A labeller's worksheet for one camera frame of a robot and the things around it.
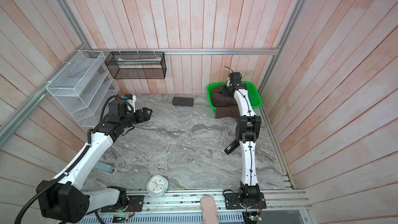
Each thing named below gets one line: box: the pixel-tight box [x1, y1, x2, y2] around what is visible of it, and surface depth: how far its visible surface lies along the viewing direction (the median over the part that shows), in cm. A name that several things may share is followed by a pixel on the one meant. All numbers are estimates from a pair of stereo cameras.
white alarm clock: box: [146, 174, 169, 199], surface depth 78 cm
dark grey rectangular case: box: [172, 96, 194, 107], surface depth 117 cm
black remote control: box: [223, 138, 240, 155], surface depth 92 cm
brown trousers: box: [211, 86, 240, 119], surface depth 103 cm
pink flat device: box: [200, 196, 220, 224], surface depth 71 cm
